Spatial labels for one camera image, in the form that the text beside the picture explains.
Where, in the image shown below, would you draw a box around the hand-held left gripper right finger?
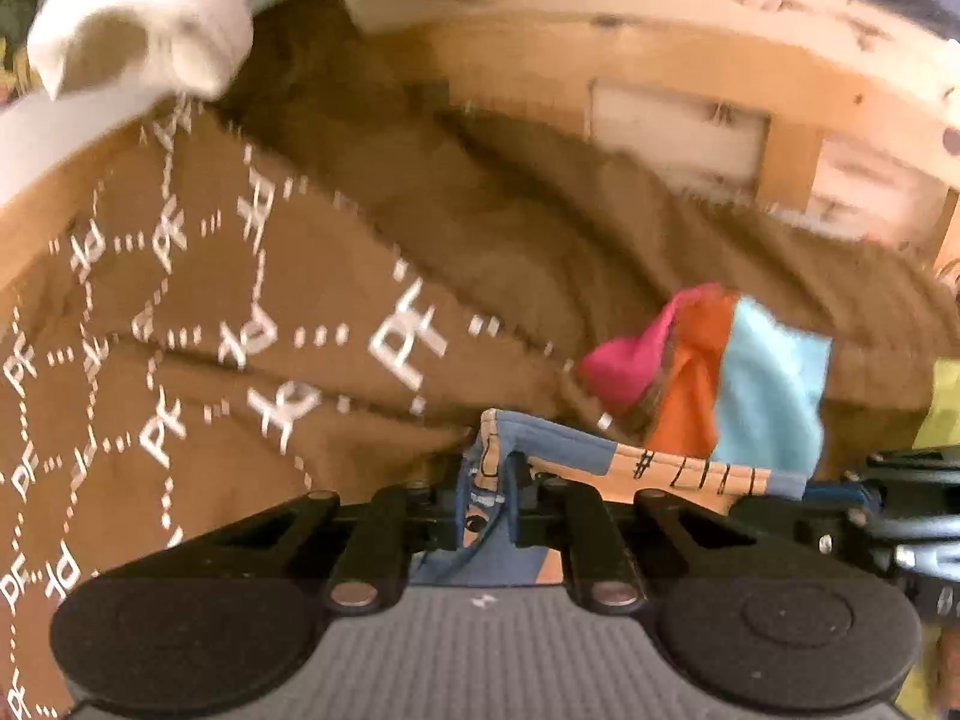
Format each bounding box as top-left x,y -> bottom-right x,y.
504,457 -> 863,610

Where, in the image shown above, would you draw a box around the white hanging garment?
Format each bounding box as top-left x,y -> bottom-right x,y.
26,0 -> 256,102

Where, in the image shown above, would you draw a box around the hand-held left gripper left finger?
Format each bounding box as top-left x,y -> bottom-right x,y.
97,481 -> 460,608

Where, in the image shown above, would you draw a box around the colourful striped bed sheet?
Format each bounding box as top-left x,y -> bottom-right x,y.
577,283 -> 833,477

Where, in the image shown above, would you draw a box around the brown printed blanket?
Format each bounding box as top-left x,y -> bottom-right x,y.
0,0 -> 960,720

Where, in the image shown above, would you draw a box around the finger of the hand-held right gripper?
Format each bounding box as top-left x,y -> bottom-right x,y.
806,446 -> 960,541

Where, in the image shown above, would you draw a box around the wooden bed frame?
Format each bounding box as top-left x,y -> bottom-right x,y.
334,0 -> 960,271

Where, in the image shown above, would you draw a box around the blue pants with orange print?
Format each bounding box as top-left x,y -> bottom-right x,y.
412,409 -> 811,586

